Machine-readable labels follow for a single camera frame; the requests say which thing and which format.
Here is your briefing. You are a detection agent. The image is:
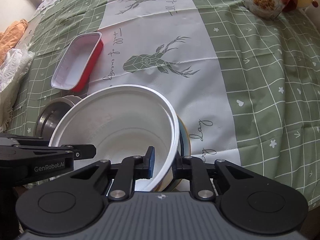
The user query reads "white lace cloth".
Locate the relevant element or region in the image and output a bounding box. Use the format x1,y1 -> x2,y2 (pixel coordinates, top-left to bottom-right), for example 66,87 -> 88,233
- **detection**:
0,47 -> 34,133

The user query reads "stainless steel bowl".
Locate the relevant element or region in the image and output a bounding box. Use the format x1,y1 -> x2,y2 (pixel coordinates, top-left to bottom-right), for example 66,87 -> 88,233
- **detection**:
35,97 -> 79,142

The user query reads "dark red plush toy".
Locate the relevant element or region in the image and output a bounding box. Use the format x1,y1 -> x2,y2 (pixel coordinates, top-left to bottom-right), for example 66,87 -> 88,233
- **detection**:
282,0 -> 300,12

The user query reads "green checked bedsheet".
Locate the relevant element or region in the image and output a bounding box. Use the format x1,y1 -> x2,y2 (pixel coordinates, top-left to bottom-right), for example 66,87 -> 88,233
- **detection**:
5,0 -> 320,210

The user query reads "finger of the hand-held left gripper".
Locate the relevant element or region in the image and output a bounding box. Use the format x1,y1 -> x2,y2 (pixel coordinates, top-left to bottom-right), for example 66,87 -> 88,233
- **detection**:
0,134 -> 50,147
0,144 -> 97,160

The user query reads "red rectangular plastic tray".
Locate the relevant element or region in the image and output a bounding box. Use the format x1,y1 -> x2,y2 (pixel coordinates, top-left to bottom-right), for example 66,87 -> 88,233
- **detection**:
51,32 -> 104,92

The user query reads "white paper bowl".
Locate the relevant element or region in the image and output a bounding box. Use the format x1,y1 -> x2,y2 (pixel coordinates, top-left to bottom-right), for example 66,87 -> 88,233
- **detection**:
49,85 -> 180,193

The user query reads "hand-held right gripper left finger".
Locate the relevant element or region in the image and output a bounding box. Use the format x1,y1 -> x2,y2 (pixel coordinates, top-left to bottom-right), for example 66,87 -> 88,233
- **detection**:
70,146 -> 155,201

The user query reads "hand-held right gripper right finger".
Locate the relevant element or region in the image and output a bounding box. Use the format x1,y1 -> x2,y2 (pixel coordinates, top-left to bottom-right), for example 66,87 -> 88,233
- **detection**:
175,156 -> 252,202

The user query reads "orange cloth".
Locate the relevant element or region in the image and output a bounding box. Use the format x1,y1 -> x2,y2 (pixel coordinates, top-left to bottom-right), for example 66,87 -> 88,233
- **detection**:
0,19 -> 28,65

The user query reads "cream ceramic bowl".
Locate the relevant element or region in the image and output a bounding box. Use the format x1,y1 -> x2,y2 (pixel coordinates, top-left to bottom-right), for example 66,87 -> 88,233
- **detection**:
176,115 -> 193,162

